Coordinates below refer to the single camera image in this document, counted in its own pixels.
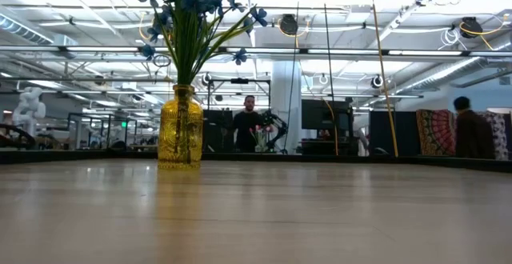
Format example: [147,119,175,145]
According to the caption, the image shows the black monitor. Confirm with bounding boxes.
[301,98,355,131]

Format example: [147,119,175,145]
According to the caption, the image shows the white square pillar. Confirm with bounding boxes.
[270,60,303,153]

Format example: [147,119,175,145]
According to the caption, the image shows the red patterned cloth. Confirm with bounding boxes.
[415,109,458,157]

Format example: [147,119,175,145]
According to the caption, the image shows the wide black partition panel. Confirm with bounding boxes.
[368,110,419,157]

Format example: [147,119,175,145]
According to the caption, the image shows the white humanoid robot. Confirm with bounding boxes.
[10,86,47,137]

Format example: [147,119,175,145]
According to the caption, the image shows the long overhead light bar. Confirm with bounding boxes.
[0,45,512,58]

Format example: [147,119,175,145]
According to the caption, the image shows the yellow hanging cable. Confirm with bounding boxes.
[367,0,400,158]

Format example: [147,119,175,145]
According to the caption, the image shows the thin black hanging cable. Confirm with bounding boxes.
[283,0,300,154]

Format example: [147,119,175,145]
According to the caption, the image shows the white purple patterned cloth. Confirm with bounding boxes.
[479,110,510,161]

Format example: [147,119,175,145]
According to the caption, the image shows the yellow glass vase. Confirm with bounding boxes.
[158,84,204,171]

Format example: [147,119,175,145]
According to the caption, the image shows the person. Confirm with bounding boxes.
[453,95,497,160]
[231,94,265,153]

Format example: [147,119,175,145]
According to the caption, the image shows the black metal table frame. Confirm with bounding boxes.
[0,148,512,174]

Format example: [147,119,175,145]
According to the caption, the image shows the blue artificial flower bunch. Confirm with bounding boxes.
[138,0,269,165]

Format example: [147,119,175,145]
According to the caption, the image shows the black background rig frame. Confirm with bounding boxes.
[206,78,272,153]

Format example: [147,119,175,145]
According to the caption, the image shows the pink tulips in vase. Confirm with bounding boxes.
[250,125,274,153]

